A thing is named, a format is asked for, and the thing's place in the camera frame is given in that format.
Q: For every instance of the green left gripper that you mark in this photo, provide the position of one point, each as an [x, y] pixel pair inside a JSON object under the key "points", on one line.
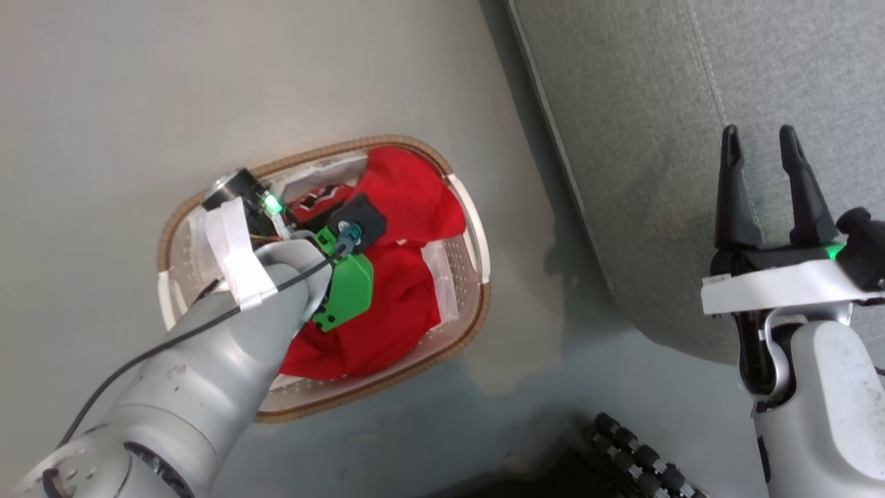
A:
{"points": [[349, 287]]}

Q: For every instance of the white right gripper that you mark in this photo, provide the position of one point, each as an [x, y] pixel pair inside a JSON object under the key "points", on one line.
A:
{"points": [[774, 287]]}

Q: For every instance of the red jersey clothing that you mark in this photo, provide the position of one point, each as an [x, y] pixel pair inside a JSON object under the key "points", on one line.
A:
{"points": [[408, 200]]}

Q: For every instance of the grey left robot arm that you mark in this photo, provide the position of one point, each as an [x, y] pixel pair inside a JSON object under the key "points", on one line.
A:
{"points": [[207, 387]]}

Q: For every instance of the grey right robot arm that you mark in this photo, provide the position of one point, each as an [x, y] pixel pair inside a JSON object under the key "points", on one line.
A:
{"points": [[830, 415]]}

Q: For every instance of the white basket with brown rim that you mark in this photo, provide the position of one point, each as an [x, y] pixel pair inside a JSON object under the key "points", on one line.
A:
{"points": [[476, 235]]}

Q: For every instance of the white tape strip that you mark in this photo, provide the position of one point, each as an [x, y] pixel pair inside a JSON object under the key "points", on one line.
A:
{"points": [[238, 263]]}

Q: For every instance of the grey fabric sofa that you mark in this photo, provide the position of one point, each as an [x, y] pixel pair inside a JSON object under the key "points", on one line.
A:
{"points": [[622, 138]]}

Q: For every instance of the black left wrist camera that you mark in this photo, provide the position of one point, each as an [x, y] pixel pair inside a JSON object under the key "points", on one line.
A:
{"points": [[365, 213]]}

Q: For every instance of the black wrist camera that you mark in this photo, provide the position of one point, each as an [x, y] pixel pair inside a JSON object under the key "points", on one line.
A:
{"points": [[864, 249], [365, 213]]}

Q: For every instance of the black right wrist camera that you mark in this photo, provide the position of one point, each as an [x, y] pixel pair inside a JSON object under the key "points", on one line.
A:
{"points": [[864, 249]]}

